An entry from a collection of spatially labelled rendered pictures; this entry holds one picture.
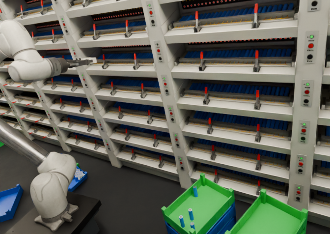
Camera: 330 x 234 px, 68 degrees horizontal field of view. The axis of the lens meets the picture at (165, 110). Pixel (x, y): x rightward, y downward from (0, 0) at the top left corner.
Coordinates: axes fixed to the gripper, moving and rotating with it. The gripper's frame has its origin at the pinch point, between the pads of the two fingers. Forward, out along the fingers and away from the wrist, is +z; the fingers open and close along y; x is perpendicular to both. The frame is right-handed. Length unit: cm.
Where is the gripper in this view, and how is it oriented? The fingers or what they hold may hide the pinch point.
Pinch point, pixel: (89, 60)
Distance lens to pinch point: 145.4
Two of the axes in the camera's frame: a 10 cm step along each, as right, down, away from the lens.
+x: -0.7, -9.5, -3.0
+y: 8.3, 1.0, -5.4
